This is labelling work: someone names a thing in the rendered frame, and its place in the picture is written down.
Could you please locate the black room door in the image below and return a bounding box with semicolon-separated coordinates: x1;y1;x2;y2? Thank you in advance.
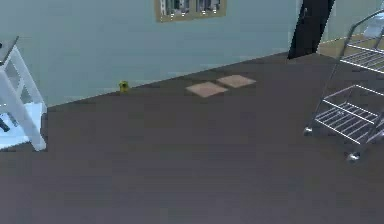
287;0;336;61

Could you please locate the silver wire trolley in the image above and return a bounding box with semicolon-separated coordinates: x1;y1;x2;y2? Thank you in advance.
303;8;384;163

